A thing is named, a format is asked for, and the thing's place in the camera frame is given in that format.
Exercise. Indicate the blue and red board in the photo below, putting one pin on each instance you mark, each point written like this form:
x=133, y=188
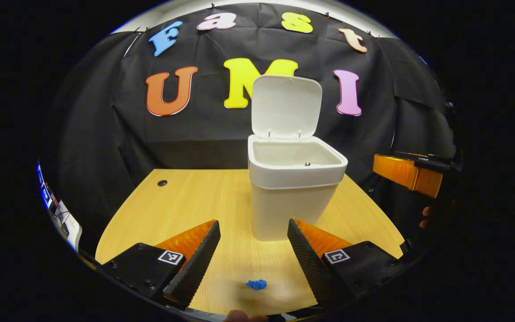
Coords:
x=44, y=190

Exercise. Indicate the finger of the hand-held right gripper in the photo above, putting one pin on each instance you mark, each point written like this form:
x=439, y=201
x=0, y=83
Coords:
x=427, y=163

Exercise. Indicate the black backdrop cloth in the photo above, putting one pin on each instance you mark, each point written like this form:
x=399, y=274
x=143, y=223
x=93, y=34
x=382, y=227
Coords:
x=221, y=129

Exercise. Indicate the blue paper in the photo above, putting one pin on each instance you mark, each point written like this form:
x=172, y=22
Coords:
x=256, y=284

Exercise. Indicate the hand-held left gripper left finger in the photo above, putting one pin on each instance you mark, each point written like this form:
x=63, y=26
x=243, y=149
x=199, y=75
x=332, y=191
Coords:
x=197, y=268

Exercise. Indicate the wooden desktop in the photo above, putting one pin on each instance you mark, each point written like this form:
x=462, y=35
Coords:
x=186, y=205

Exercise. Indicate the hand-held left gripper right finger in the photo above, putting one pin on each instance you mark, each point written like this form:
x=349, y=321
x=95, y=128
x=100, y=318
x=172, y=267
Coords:
x=311, y=268

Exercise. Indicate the white box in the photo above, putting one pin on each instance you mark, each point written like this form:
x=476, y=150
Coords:
x=69, y=223

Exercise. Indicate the white desktop garbage bin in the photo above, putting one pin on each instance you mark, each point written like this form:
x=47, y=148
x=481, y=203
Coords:
x=284, y=210

